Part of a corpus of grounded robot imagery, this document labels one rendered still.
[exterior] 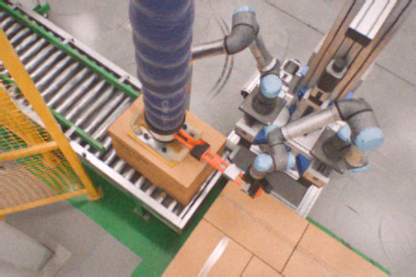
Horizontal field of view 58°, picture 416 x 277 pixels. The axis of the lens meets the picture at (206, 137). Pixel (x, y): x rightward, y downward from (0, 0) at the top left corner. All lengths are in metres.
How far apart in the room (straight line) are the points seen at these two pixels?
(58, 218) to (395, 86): 3.32
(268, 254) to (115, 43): 2.46
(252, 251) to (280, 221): 0.28
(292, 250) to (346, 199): 1.01
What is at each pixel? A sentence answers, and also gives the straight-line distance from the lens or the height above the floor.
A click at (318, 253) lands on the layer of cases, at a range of 2.64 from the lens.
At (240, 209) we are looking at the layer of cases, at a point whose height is 0.54.
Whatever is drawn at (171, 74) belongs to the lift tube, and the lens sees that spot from 1.53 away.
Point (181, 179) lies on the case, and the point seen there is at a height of 0.95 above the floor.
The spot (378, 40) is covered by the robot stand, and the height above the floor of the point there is 1.76.
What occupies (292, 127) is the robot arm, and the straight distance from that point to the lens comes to 1.79.
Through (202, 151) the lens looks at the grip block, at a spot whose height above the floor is 1.09.
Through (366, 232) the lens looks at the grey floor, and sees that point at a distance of 3.43.
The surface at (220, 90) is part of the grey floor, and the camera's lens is 3.57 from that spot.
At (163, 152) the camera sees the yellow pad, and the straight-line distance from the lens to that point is 2.19.
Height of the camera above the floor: 2.99
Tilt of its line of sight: 64 degrees down
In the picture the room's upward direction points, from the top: 11 degrees clockwise
